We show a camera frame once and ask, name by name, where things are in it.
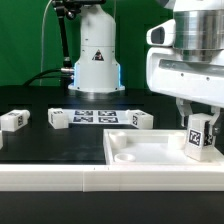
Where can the white obstacle fence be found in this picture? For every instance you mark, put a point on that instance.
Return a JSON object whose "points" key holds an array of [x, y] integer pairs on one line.
{"points": [[119, 177]]}

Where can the marker sheet on table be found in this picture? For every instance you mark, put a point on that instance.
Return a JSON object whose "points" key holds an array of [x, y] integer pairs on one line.
{"points": [[115, 117]]}

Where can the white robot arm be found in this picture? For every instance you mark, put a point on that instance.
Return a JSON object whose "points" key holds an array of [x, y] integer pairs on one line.
{"points": [[186, 58]]}

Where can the white part at left edge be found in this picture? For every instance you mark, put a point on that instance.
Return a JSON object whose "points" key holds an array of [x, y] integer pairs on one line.
{"points": [[1, 139]]}

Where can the black camera stand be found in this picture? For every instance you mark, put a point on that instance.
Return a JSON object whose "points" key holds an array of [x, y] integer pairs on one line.
{"points": [[69, 9]]}

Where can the white square tabletop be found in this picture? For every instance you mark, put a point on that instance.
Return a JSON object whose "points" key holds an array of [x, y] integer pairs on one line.
{"points": [[150, 147]]}

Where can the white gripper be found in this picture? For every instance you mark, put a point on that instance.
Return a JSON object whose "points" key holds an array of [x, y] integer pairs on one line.
{"points": [[201, 82]]}

